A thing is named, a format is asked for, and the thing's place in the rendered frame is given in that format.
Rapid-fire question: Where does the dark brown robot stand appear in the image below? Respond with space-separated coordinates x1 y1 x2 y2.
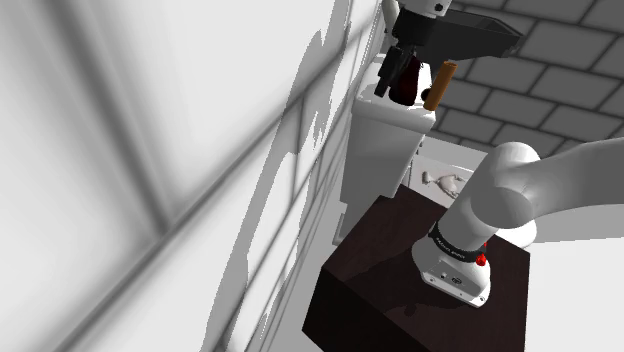
302 184 532 352

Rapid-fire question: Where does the dark grey rectangular box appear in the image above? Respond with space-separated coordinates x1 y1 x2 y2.
417 9 527 59

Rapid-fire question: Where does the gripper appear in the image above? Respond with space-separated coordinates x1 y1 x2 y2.
373 7 431 98

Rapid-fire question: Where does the orange-brown cylinder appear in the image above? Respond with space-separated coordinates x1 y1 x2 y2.
422 60 459 112

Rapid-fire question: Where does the white rounded object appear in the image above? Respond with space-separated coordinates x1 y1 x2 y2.
381 0 401 32

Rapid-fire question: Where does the dark red vase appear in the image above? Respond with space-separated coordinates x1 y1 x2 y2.
388 55 423 106

